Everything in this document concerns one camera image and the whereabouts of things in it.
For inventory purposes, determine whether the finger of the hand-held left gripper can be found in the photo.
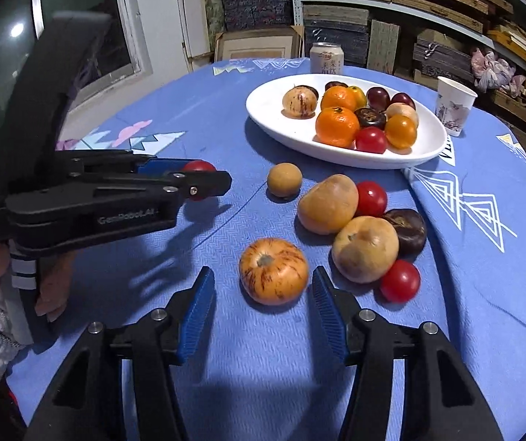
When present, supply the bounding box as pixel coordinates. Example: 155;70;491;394
56;149;191;175
81;170;233;202

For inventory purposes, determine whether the silver drink can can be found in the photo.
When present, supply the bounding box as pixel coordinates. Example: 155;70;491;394
309;42;345;75

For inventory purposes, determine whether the stack of blue patterned boxes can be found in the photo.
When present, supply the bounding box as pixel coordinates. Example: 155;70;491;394
221;0;295;31

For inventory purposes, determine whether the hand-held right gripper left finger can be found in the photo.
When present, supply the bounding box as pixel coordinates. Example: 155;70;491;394
24;266;217;441

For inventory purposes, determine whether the dark red plum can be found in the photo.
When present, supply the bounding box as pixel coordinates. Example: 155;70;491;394
390;92;416;111
366;86;391;112

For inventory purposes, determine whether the yellow striped pepino melon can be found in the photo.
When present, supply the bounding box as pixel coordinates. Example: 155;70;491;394
282;87;317;118

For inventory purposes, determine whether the upright woven box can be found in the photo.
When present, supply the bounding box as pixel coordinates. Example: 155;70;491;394
368;19;400;74

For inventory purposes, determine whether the pale beige round fruit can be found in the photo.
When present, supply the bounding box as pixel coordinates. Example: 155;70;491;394
385;103;420;127

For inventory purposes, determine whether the large orange mandarin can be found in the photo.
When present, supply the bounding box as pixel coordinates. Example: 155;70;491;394
315;107;360;148

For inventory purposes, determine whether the large dark brown chestnut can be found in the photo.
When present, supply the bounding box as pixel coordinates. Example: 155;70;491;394
382;208;428;257

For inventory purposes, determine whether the pink cloth bundle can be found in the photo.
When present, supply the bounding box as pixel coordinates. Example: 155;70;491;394
469;48;526;97

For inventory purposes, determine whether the person's left hand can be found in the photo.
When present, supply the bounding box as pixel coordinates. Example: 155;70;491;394
0;241;77;323

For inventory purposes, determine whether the stack of dark wooden boxes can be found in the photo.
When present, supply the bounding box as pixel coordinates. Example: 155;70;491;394
394;28;526;171

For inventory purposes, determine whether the smooth orange fruit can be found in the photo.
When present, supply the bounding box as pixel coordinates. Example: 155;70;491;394
384;115;418;150

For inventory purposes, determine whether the red cherry tomato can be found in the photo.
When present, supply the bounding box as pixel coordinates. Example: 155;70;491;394
356;181;389;218
379;259;422;304
182;160;218;202
355;127;389;154

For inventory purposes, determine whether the stack of dark patterned boxes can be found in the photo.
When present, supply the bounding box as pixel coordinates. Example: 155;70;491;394
303;4;370;67

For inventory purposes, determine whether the cardboard box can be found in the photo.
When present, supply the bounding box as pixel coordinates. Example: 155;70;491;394
214;26;305;62

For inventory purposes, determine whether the white plate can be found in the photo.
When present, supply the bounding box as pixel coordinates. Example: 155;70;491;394
245;73;448;170

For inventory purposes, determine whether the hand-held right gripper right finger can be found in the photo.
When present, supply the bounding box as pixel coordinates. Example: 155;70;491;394
312;266;505;441

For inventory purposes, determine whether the orange striped pepino melon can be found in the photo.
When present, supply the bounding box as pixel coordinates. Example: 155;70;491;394
238;237;310;306

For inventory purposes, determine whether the metal shelving rack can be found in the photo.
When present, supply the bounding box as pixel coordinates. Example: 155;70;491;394
290;0;526;175

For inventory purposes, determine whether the white printed paper cup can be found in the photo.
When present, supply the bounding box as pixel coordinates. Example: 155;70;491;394
434;76;479;137

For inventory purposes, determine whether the dark glass window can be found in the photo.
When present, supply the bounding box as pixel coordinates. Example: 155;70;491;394
0;0;153;180

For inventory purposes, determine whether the blue printed tablecloth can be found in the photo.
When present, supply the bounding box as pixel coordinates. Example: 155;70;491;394
8;57;526;441

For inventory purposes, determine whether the round brown longan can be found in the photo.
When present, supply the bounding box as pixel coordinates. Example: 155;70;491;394
267;162;303;199

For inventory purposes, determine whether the large beige round fruit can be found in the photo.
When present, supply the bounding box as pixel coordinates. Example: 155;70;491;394
331;215;400;284

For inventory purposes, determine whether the tan oval fruit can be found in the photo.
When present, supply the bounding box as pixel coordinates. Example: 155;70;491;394
297;173;359;235

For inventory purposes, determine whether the white door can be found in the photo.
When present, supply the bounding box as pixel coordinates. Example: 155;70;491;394
146;0;213;72

